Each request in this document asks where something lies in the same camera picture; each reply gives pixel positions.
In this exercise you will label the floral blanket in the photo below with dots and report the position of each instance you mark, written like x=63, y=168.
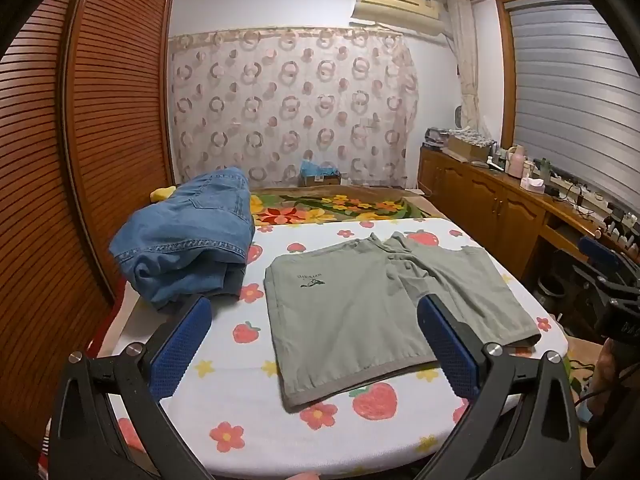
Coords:
x=300, y=207

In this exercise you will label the wooden cabinet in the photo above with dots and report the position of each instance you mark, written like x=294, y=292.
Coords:
x=480, y=200

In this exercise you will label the small cardboard box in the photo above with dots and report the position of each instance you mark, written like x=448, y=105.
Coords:
x=320, y=180

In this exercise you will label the tied cream curtain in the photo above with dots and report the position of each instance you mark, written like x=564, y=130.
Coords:
x=467, y=70

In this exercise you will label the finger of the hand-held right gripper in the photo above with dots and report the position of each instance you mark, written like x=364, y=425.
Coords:
x=597, y=252

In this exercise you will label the strawberry print bed sheet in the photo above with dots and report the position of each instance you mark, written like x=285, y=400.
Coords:
x=250, y=410

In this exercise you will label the dark blue jeans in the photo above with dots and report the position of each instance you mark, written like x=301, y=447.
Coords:
x=234, y=280

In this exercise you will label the cardboard box of items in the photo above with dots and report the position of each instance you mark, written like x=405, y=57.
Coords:
x=467, y=146

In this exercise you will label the pink tissue box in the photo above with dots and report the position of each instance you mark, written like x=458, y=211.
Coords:
x=532, y=185

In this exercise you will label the pink thermos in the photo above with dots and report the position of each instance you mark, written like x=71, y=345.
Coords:
x=515, y=162

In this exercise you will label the light blue jeans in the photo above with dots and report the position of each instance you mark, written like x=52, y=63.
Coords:
x=190, y=230

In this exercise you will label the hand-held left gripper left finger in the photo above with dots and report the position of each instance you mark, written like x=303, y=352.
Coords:
x=179, y=346

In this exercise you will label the wooden louvered wardrobe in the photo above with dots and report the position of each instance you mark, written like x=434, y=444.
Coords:
x=100, y=160

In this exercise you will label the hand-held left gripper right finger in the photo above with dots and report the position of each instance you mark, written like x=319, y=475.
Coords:
x=449, y=351

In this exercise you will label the black trash bin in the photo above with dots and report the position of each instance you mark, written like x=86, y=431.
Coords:
x=550, y=297

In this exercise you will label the grey window blind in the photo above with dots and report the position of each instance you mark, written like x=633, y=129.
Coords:
x=575, y=95

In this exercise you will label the yellow plush item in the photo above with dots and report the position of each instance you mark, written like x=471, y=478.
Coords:
x=162, y=193

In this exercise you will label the circle pattern curtain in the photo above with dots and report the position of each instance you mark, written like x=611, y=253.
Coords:
x=290, y=110

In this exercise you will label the wall air conditioner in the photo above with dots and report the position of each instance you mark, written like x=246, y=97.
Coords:
x=395, y=2

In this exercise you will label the blue crumpled item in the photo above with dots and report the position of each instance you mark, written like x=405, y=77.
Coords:
x=315, y=166

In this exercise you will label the grey-green pants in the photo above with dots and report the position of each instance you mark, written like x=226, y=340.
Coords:
x=350, y=320

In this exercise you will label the person's right hand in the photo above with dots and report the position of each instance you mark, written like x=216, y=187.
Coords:
x=607, y=362

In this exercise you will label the white power strip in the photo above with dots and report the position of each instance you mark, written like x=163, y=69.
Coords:
x=580, y=187

